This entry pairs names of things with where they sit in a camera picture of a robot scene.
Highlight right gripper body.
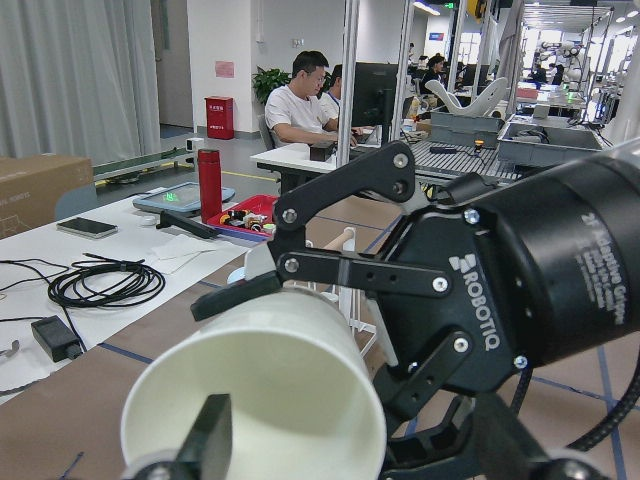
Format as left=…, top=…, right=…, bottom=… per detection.
left=380, top=151, right=639, bottom=396

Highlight light blue cup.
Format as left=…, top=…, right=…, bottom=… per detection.
left=227, top=267, right=245, bottom=284

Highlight black power adapter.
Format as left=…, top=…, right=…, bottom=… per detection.
left=31, top=316, right=82, bottom=363

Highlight red thermos bottle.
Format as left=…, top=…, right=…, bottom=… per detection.
left=197, top=149, right=222, bottom=223

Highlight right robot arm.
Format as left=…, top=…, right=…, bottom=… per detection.
left=191, top=141, right=639, bottom=421

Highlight cream cup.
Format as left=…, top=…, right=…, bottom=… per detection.
left=120, top=288, right=386, bottom=479

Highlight red cabinet box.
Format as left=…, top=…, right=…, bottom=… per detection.
left=205, top=96, right=235, bottom=140

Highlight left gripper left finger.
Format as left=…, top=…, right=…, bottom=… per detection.
left=172, top=394, right=233, bottom=479

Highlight blue teach pendant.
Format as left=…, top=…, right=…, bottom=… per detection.
left=131, top=181, right=236, bottom=213

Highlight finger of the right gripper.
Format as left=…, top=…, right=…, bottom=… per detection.
left=191, top=141, right=447, bottom=321
left=373, top=330, right=474, bottom=420

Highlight black smartphone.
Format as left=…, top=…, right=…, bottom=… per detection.
left=56, top=217, right=118, bottom=239

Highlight coiled black cable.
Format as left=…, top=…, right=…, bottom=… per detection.
left=47, top=254, right=166, bottom=308

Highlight person in white shirt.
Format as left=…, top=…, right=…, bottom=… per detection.
left=265, top=50, right=339, bottom=147

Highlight cardboard box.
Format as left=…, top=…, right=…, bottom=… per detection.
left=0, top=154, right=97, bottom=238

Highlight white wire cup rack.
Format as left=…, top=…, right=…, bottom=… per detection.
left=307, top=227, right=377, bottom=357

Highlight red parts tray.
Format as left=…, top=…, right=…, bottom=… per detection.
left=207, top=194, right=277, bottom=241

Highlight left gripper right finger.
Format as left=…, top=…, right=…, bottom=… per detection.
left=472, top=393, right=550, bottom=479

